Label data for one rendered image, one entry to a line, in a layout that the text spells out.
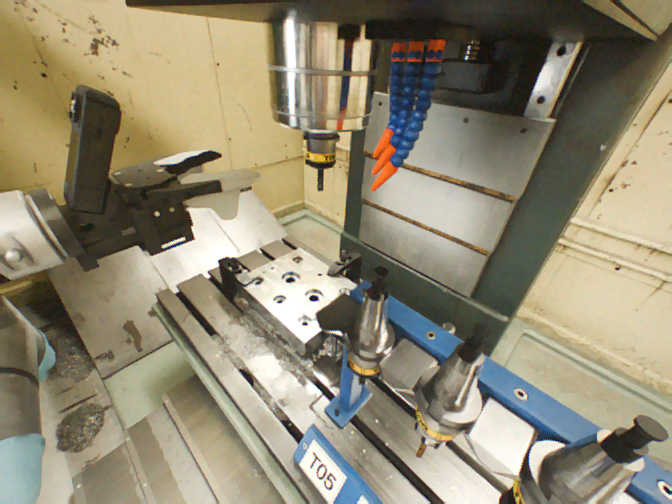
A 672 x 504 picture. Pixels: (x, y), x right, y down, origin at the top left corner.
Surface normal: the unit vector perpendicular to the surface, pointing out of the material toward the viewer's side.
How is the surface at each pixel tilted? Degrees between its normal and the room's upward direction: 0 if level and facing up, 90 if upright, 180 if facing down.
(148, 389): 0
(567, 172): 90
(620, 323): 90
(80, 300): 25
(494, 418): 0
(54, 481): 17
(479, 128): 92
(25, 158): 90
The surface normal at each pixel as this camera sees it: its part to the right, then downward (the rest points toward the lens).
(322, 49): 0.01, 0.58
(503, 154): -0.70, 0.38
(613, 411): 0.05, -0.81
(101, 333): 0.34, -0.57
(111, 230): 0.70, 0.44
